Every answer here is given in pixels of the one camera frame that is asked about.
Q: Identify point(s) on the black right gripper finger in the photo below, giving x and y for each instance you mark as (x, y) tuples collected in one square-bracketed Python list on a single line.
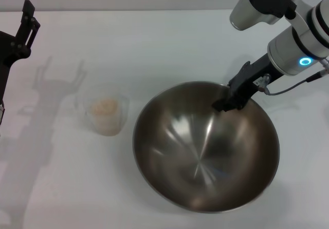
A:
[(236, 98), (239, 75)]

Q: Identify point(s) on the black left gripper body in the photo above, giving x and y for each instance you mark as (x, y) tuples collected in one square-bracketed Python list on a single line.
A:
[(7, 49)]

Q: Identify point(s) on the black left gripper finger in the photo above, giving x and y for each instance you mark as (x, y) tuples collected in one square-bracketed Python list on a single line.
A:
[(27, 28)]

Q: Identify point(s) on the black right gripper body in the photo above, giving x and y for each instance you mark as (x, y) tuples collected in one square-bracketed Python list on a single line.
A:
[(259, 72)]

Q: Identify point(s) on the large stainless steel bowl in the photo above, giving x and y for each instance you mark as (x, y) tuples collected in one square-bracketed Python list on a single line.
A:
[(192, 149)]

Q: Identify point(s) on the white rice grains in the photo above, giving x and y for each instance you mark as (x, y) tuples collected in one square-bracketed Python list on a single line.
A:
[(105, 108)]

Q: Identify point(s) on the clear plastic measuring cup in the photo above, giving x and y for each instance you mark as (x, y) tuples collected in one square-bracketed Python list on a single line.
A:
[(120, 105)]

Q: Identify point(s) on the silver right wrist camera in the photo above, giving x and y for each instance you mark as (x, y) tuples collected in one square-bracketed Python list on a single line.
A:
[(246, 8)]

